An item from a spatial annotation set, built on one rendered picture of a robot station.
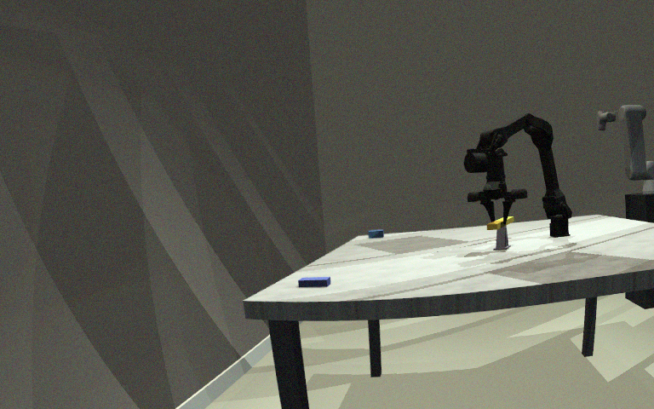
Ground yellow bar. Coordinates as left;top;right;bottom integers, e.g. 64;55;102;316
487;216;514;230

